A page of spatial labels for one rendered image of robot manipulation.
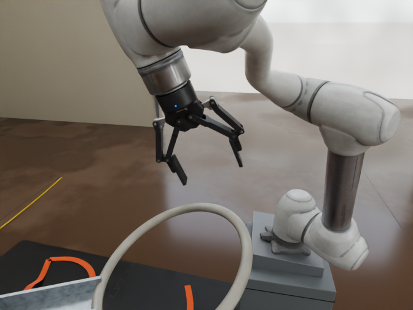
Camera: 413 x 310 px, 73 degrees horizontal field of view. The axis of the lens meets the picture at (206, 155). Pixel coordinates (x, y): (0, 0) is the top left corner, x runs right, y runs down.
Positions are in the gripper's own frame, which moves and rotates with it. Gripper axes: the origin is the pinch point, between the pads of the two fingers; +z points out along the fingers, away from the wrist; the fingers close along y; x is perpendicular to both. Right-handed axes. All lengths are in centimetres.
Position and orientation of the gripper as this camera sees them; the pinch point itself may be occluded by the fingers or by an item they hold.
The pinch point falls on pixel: (210, 169)
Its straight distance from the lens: 63.6
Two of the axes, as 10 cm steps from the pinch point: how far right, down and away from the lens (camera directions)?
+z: 3.7, 8.0, 4.6
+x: -0.2, 5.0, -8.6
